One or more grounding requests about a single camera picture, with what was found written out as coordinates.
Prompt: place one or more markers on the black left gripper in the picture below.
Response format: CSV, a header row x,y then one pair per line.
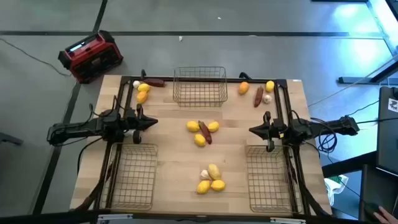
x,y
135,123

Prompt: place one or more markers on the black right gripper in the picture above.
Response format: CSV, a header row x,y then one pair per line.
x,y
275,130

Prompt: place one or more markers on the small white garlic bulb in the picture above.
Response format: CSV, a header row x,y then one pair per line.
x,y
128,133

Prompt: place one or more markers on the orange lemon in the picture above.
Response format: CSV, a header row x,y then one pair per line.
x,y
243,88
142,97

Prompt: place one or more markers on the red chili pepper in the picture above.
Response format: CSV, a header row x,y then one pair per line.
x,y
154,82
205,132
258,96

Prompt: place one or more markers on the pale yellow lemon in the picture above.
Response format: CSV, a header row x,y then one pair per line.
x,y
214,171

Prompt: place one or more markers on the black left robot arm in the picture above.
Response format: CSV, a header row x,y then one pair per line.
x,y
71,128

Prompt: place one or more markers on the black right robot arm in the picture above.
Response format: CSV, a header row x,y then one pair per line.
x,y
326,127

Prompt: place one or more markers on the black clamp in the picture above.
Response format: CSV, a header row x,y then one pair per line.
x,y
143,74
245,75

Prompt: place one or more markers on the red black jobsite radio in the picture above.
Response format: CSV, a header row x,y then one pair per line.
x,y
90,56

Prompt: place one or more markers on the white green bag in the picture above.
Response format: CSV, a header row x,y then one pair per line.
x,y
335,185

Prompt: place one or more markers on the black table foot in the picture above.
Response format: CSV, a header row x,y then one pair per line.
x,y
357,80

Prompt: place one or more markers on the black desk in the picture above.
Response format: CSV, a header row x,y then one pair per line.
x,y
373,186

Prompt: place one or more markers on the black crossbeam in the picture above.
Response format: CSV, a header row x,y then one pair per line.
x,y
62,216

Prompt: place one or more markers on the black computer mouse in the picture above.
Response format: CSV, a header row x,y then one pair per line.
x,y
370,210

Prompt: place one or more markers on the black furniture foot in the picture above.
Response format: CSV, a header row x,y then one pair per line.
x,y
9,139

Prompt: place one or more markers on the person's hand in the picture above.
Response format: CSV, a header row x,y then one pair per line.
x,y
387,216

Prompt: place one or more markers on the black metal table frame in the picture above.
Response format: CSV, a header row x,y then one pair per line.
x,y
233,78

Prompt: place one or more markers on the silver metal bracket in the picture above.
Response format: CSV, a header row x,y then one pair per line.
x,y
113,216
287,220

